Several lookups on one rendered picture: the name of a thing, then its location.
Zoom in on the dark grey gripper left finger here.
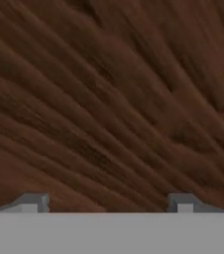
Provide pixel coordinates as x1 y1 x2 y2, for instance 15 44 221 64
0 192 51 214

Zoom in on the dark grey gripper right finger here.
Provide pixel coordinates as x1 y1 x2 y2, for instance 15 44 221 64
167 192 224 214

